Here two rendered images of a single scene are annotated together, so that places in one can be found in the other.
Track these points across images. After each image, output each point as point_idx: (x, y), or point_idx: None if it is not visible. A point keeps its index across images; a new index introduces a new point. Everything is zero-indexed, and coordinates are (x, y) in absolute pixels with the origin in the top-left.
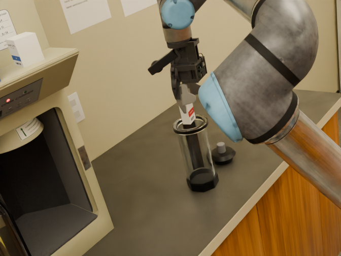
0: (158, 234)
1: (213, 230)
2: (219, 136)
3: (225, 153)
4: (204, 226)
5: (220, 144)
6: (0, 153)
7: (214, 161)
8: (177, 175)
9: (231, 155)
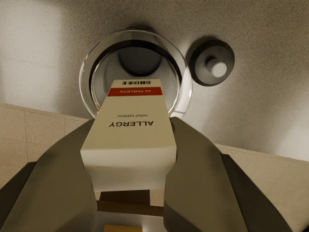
0: (2, 31)
1: (50, 105)
2: (292, 24)
3: (205, 75)
4: (52, 92)
5: (216, 71)
6: None
7: (190, 58)
8: None
9: (203, 84)
